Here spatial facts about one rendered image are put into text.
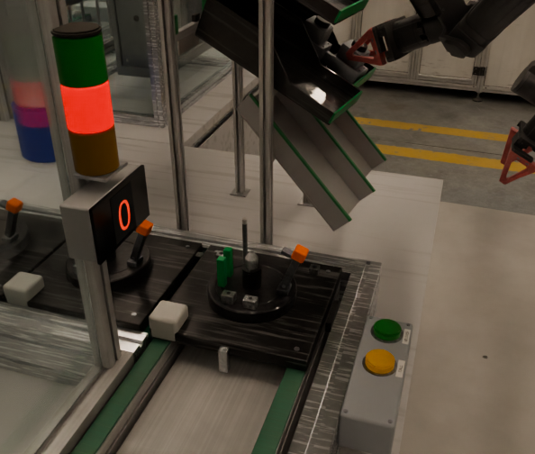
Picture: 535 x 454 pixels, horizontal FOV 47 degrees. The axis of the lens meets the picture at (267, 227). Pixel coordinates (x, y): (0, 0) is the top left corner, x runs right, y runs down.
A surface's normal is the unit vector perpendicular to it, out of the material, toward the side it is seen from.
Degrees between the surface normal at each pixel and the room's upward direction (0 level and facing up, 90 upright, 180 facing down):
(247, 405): 0
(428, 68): 90
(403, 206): 0
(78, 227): 90
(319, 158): 45
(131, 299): 0
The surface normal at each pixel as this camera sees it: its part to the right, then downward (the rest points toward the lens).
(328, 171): 0.63, -0.44
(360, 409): 0.00, -0.86
